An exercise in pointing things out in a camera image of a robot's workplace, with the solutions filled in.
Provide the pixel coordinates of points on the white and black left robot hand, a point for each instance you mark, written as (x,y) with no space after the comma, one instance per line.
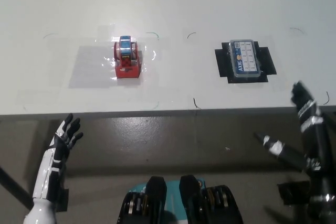
(59,145)

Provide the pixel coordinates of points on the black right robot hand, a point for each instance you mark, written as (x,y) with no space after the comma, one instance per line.
(316,140)

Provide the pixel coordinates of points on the clear blue-labelled screw box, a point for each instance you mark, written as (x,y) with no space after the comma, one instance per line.
(245,58)

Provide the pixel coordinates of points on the red tape dispenser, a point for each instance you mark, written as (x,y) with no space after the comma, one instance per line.
(127,60)

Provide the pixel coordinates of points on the black diagonal bar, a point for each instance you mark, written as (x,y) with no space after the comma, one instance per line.
(13,184)

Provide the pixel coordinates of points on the black robot torso teal tops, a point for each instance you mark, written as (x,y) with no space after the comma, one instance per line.
(181,203)

